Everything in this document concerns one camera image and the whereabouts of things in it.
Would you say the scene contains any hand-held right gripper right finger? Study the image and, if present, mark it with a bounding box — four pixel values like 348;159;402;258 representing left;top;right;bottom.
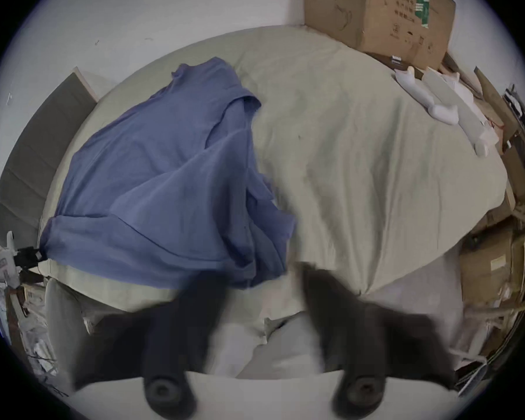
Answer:
294;262;459;420

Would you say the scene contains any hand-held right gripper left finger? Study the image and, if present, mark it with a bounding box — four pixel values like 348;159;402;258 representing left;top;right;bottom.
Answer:
73;273;229;420

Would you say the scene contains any brown carton with white label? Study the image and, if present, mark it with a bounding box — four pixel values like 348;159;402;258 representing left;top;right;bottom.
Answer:
459;226;525;312

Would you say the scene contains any blue shirt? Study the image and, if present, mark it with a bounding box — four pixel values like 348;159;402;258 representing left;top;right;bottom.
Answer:
44;56;297;290

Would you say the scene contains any grey padded headboard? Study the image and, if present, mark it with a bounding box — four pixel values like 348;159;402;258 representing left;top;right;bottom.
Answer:
0;73;99;247

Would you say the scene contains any pile of flat cardboard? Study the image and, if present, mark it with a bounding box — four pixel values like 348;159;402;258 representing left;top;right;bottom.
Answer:
441;51;525;224

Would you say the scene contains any white foam packing piece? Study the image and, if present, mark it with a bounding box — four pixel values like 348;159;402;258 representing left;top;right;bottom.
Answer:
394;66;460;126
422;66;500;157

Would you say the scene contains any large brown carton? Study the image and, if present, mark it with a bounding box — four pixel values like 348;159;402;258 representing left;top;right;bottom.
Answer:
302;0;457;70

